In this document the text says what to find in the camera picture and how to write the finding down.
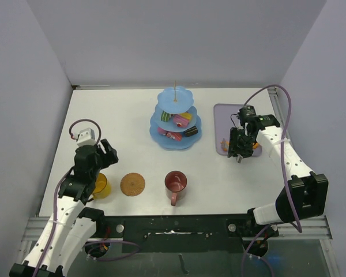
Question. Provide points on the yellow pink cake slice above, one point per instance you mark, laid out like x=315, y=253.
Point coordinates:
x=188, y=116

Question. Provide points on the aluminium rail frame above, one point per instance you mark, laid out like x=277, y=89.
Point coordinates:
x=216, y=185

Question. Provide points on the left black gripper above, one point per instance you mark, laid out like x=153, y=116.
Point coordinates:
x=109, y=157

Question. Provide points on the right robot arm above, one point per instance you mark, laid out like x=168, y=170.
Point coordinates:
x=304, y=193

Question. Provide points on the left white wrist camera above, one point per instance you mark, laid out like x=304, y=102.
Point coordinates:
x=84, y=137

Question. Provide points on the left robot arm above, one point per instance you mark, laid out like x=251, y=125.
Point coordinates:
x=71, y=222

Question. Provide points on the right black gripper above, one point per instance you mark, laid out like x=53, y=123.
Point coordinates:
x=236, y=149

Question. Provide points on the pink strawberry cake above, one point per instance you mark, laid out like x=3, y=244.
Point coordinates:
x=180, y=121

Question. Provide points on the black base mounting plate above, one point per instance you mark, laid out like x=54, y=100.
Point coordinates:
x=183, y=233

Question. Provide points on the orange cookie left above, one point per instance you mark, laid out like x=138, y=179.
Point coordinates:
x=224, y=145

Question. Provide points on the woven rattan coaster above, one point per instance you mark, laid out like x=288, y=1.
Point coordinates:
x=132, y=184

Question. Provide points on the yellow enamel mug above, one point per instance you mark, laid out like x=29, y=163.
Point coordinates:
x=102, y=188

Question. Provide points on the blue three-tier cake stand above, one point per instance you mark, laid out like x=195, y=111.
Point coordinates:
x=175, y=100

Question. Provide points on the green striped macaron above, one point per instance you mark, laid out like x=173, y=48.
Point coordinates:
x=165, y=117

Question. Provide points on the pink patterned mug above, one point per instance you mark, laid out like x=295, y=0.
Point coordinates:
x=175, y=184

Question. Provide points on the chocolate layered cake slice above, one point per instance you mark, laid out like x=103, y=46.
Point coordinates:
x=191, y=131

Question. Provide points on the red pink macaron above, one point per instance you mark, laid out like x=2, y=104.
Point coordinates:
x=174, y=135

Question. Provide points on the purple serving tray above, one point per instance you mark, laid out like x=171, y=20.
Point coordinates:
x=223, y=122

